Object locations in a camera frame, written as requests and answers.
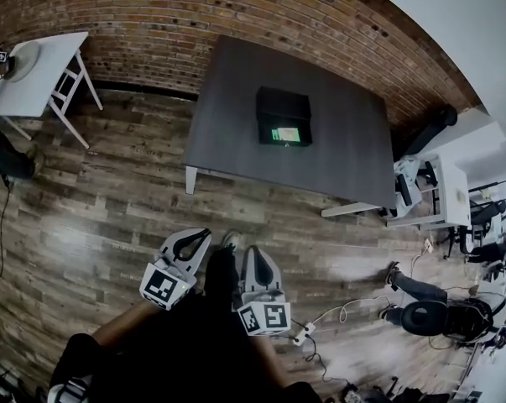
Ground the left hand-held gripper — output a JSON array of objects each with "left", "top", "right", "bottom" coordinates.
[{"left": 139, "top": 228, "right": 214, "bottom": 311}]

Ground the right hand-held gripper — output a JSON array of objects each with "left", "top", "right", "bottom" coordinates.
[{"left": 234, "top": 244, "right": 292, "bottom": 337}]

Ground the small green package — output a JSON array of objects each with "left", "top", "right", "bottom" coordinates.
[{"left": 270, "top": 127, "right": 300, "bottom": 142}]

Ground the black container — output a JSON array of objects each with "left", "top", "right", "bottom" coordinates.
[{"left": 254, "top": 85, "right": 314, "bottom": 148}]

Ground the person's left forearm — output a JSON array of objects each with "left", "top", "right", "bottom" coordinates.
[{"left": 91, "top": 298, "right": 164, "bottom": 352}]

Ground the person's right forearm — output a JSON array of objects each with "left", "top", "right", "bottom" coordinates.
[{"left": 248, "top": 332, "right": 290, "bottom": 392}]

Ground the person's grey shoe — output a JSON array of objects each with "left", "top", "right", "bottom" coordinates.
[{"left": 220, "top": 228, "right": 242, "bottom": 252}]

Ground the white power strip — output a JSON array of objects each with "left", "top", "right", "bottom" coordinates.
[{"left": 292, "top": 321, "right": 317, "bottom": 347}]

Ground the person's black clothing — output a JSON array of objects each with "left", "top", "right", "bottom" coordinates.
[{"left": 49, "top": 248, "right": 315, "bottom": 403}]

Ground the dark grey table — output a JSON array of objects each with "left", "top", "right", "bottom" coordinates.
[{"left": 183, "top": 34, "right": 399, "bottom": 220}]

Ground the person's white shoe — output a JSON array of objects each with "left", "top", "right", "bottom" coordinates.
[{"left": 46, "top": 374, "right": 92, "bottom": 403}]

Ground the white desk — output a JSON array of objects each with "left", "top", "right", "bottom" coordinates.
[{"left": 385, "top": 148, "right": 473, "bottom": 231}]

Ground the white table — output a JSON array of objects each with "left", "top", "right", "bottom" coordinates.
[{"left": 0, "top": 31, "right": 105, "bottom": 150}]

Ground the black mesh office chair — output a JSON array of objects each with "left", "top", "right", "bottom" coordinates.
[{"left": 443, "top": 198, "right": 506, "bottom": 260}]

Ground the round grey disc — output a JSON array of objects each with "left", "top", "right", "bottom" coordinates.
[{"left": 3, "top": 40, "right": 42, "bottom": 82}]

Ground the white floor cable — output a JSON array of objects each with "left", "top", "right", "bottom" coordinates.
[{"left": 310, "top": 294, "right": 390, "bottom": 327}]

